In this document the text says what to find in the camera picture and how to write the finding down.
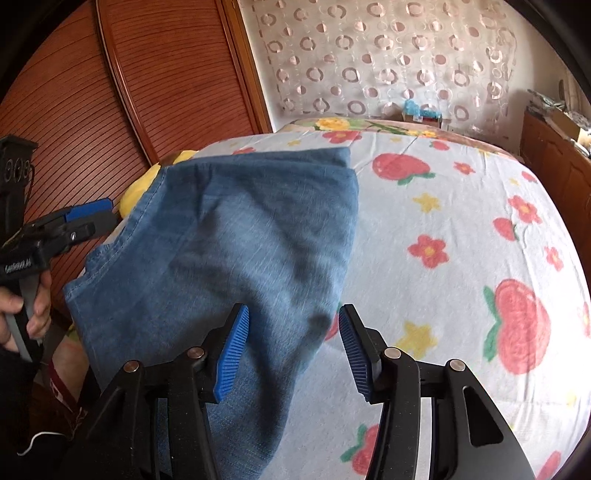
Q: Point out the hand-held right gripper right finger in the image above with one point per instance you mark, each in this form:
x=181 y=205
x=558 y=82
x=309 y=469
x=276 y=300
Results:
x=358 y=360

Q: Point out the wooden side cabinet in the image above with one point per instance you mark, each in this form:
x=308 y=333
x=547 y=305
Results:
x=563 y=166

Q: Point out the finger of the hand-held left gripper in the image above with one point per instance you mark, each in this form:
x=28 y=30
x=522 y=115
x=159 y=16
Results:
x=90 y=208
x=83 y=230

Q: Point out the white flower print bed sheet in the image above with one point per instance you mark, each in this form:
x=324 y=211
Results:
x=461 y=207

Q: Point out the white curtain with pink circles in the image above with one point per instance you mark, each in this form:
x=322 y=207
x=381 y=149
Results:
x=378 y=50

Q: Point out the pink floral fleece blanket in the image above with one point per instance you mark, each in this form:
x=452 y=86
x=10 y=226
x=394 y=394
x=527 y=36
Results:
x=334 y=123

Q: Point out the blue denim pants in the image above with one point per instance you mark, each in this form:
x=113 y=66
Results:
x=240 y=240

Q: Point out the wooden louvred wardrobe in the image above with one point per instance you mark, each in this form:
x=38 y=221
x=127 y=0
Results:
x=138 y=92

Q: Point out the person's left forearm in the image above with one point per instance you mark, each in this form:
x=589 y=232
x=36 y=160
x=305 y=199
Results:
x=18 y=397

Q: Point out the patterned paper pile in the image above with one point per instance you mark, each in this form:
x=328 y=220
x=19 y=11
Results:
x=549 y=99

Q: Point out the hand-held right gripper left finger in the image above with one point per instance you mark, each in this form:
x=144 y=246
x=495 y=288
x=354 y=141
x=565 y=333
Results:
x=231 y=360

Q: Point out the cardboard box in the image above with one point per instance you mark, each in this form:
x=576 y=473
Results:
x=565 y=123

